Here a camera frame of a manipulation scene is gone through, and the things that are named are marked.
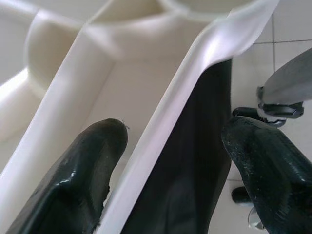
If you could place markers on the grey metal stand leg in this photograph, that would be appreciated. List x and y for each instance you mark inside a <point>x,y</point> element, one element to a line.
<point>287,80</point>

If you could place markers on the black round foot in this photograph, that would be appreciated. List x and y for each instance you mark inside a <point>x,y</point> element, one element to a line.
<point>240,196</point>

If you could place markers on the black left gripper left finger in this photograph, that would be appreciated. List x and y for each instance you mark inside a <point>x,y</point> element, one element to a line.
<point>80,175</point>

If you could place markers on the white plastic table top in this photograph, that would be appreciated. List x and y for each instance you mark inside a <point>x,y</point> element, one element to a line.
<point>136,80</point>

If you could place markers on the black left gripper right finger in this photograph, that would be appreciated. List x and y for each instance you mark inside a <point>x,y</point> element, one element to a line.
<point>275,175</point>

